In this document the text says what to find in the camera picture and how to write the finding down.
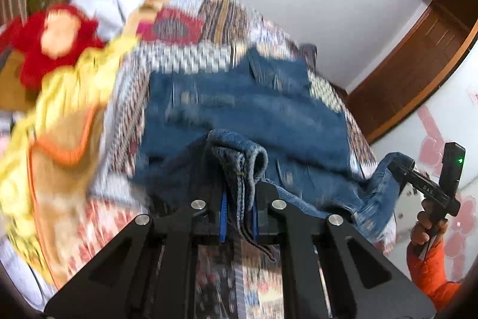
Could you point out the red plush toy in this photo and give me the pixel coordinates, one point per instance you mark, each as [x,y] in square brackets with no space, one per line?
[30,53]

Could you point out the person's right forearm orange sleeve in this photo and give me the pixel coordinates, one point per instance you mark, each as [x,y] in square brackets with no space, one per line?
[429,274]

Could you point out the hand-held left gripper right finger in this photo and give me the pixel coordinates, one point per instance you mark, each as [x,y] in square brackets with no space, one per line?
[255,225]

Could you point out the brown wooden door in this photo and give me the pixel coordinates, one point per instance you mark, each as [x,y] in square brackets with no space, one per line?
[410,72]

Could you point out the grey backpack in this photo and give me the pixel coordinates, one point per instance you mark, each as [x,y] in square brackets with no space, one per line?
[309,55]

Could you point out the wooden nightstand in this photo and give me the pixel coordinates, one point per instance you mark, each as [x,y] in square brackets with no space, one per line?
[11,80]

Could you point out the blue denim jacket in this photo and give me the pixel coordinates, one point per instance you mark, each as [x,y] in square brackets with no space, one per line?
[242,106]

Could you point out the white sliding door pink decals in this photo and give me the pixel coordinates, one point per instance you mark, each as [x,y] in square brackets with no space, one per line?
[429,124]

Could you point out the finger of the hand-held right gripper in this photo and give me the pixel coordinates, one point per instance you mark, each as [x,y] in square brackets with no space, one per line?
[401,171]

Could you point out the white pillow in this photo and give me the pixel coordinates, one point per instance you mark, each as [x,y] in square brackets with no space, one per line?
[108,5]

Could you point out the person's right hand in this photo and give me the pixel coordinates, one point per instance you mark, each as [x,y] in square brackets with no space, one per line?
[420,231]

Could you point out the yellow blanket orange trim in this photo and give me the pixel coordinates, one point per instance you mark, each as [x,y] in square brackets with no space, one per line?
[67,106]

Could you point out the patchwork bedspread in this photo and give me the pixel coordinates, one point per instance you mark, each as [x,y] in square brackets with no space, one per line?
[179,57]

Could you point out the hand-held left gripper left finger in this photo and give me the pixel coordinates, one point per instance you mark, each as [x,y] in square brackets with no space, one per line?
[223,222]

